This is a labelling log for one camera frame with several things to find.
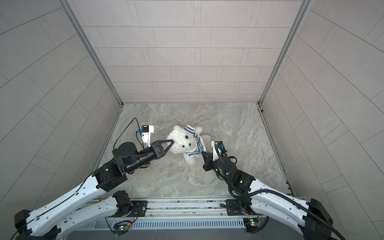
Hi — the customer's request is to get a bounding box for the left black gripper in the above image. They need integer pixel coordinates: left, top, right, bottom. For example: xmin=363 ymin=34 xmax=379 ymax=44
xmin=123 ymin=140 xmax=174 ymax=175

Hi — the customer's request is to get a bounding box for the blue white striped sweater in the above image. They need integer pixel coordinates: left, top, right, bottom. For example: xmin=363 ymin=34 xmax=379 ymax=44
xmin=184 ymin=125 xmax=207 ymax=158

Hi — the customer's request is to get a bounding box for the white teddy bear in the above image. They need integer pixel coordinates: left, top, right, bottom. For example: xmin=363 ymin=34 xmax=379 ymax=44
xmin=167 ymin=126 xmax=213 ymax=167

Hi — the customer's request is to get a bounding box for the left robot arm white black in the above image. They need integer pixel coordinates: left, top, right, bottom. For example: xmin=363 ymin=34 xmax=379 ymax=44
xmin=12 ymin=140 xmax=174 ymax=240

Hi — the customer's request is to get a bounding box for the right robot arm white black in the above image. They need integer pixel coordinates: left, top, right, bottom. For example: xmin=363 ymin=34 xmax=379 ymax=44
xmin=202 ymin=152 xmax=334 ymax=240

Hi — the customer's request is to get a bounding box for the right green circuit board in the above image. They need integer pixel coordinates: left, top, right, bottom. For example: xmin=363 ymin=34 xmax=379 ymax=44
xmin=243 ymin=218 xmax=261 ymax=234

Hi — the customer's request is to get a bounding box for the green circuit board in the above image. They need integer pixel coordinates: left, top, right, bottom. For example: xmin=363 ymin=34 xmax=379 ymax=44
xmin=243 ymin=218 xmax=261 ymax=234
xmin=113 ymin=221 xmax=133 ymax=236

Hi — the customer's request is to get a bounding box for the left green circuit board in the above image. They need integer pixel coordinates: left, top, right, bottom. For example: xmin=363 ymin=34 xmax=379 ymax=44
xmin=113 ymin=221 xmax=133 ymax=236

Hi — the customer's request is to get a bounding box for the left corner aluminium profile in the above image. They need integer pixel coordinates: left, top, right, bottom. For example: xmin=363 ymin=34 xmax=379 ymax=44
xmin=58 ymin=0 xmax=124 ymax=107

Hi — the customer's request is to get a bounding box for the corner aluminium profile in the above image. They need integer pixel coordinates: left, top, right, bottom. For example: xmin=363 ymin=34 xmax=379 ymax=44
xmin=259 ymin=0 xmax=312 ymax=106
xmin=58 ymin=0 xmax=124 ymax=107

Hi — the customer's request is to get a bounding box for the right corner aluminium profile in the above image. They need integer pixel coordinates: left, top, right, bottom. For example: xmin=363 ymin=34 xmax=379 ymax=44
xmin=259 ymin=0 xmax=312 ymax=106

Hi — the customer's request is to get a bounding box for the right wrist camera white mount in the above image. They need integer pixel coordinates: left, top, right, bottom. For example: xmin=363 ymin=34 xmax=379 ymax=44
xmin=211 ymin=141 xmax=224 ymax=161

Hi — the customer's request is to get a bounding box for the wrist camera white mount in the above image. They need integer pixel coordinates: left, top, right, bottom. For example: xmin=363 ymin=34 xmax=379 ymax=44
xmin=137 ymin=125 xmax=154 ymax=148
xmin=211 ymin=141 xmax=224 ymax=161

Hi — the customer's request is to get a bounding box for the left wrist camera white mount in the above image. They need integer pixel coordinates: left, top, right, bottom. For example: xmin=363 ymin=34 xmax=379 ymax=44
xmin=137 ymin=125 xmax=154 ymax=148

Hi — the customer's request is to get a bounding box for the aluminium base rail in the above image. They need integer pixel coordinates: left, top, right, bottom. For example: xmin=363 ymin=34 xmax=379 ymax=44
xmin=70 ymin=196 xmax=304 ymax=224

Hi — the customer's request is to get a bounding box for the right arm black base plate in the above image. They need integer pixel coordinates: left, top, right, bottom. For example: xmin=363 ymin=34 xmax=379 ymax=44
xmin=221 ymin=198 xmax=255 ymax=216

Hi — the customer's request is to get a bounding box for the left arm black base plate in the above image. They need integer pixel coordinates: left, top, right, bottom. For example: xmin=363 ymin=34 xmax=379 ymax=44
xmin=122 ymin=200 xmax=148 ymax=218

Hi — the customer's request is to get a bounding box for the black corrugated cable conduit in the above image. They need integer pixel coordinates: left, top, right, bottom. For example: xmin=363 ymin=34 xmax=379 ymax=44
xmin=214 ymin=143 xmax=347 ymax=240

